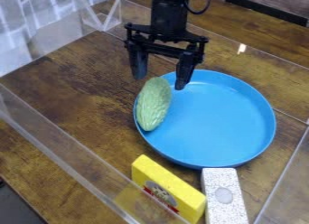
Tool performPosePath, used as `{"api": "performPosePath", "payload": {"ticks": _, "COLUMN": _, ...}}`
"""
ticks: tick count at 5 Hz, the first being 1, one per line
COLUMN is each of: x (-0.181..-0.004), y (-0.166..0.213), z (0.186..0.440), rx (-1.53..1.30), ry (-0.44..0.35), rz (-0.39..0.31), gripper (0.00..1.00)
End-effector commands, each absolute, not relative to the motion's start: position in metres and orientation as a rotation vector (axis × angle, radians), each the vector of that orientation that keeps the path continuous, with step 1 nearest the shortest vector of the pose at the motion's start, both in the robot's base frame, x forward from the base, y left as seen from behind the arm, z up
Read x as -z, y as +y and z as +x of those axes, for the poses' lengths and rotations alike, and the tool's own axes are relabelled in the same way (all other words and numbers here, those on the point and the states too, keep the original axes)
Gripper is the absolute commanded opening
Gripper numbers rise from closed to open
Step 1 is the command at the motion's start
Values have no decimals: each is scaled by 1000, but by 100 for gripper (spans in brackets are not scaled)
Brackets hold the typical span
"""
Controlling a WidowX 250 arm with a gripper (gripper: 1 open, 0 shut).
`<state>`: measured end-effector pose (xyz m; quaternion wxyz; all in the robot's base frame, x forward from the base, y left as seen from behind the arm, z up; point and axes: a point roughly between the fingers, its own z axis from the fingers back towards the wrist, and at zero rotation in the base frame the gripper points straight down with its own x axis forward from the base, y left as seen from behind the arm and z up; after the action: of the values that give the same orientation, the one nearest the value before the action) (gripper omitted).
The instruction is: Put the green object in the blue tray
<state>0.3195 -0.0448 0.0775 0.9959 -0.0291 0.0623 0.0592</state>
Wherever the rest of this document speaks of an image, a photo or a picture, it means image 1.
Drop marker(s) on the yellow sponge block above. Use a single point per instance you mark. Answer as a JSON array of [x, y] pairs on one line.
[[184, 199]]

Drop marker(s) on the blue round tray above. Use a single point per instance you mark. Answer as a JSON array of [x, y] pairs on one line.
[[220, 123]]

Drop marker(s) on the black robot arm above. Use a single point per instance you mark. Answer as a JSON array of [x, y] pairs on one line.
[[169, 16]]

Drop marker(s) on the clear acrylic enclosure wall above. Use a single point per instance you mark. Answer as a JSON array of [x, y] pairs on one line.
[[69, 139]]

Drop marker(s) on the white speckled block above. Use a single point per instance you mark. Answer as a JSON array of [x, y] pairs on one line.
[[226, 206]]

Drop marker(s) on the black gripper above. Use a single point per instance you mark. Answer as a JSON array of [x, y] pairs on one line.
[[184, 46]]

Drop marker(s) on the white curtain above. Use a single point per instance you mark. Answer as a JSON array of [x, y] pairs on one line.
[[40, 26]]

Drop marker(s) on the green bitter gourd toy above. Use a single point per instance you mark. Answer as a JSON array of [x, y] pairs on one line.
[[153, 103]]

